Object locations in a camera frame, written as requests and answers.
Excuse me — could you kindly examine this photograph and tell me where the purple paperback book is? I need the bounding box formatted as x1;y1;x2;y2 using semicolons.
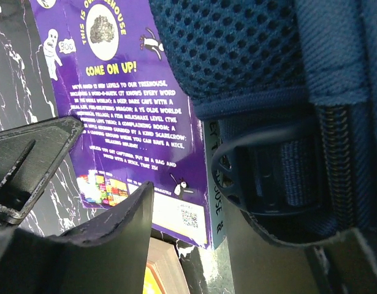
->
31;1;225;249

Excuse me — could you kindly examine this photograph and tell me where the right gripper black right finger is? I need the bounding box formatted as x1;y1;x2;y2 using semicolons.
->
226;211;377;293

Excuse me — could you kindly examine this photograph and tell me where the orange Treehouse book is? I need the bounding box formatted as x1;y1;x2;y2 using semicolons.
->
143;238;190;294

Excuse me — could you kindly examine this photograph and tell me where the navy blue student backpack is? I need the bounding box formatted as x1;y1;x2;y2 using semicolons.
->
149;1;377;246

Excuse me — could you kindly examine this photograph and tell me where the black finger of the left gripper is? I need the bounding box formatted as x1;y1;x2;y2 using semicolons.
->
0;116;84;225

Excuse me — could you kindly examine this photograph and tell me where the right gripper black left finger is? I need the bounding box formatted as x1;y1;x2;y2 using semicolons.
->
0;182;154;293

